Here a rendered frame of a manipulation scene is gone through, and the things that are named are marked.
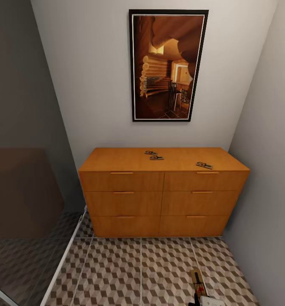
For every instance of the cabinet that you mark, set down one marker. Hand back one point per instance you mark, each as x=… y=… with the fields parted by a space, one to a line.
x=130 y=196

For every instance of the picture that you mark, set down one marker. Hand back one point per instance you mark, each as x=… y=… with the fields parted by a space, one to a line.
x=165 y=49

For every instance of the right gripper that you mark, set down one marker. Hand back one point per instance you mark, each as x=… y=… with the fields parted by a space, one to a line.
x=197 y=303

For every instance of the shower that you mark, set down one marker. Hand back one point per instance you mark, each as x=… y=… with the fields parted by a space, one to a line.
x=9 y=301

